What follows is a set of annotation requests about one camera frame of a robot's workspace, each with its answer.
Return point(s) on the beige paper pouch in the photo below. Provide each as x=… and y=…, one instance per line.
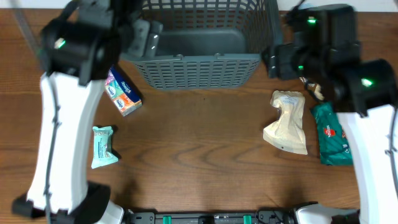
x=287, y=132

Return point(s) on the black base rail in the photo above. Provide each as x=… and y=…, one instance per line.
x=224, y=216

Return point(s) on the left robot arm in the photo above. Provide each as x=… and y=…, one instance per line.
x=76, y=51

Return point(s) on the green Nescafe coffee bag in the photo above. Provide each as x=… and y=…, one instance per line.
x=333, y=144

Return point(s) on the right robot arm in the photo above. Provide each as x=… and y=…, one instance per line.
x=364, y=97

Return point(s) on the mint green wipes packet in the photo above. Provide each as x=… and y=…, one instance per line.
x=102, y=147

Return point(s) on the grey plastic lattice basket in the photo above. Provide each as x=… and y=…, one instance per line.
x=207, y=43

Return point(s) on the brown cookie pouch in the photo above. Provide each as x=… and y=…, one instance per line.
x=313, y=89

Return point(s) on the Kleenex tissue multipack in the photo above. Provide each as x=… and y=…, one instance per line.
x=121, y=93

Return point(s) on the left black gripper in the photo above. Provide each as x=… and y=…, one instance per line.
x=137, y=34

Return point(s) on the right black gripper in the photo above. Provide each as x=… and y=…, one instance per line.
x=280, y=62

